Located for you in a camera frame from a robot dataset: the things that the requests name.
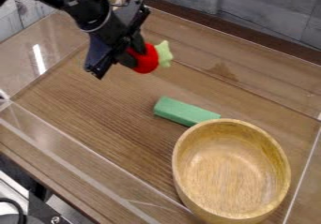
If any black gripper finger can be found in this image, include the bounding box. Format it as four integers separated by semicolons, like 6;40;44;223
129;30;145;54
116;52;136;68

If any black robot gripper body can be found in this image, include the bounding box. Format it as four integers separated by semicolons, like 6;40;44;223
84;0;151;79

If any red plush strawberry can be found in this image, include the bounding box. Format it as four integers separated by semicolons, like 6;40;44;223
126;40;172;74

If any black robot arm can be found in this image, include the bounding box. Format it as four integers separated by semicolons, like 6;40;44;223
0;0;157;78

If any green foam block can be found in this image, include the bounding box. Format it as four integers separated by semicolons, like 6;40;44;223
152;97;220;127

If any wooden bowl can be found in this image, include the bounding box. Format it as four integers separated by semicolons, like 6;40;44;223
171;118;291;224

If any clear acrylic enclosure wall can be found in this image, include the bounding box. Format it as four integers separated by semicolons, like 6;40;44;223
0;101;203;224

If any black metal mount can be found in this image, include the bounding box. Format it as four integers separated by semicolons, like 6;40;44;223
27;194;64;224

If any black cable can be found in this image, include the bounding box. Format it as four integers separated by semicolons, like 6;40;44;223
0;198;23;224

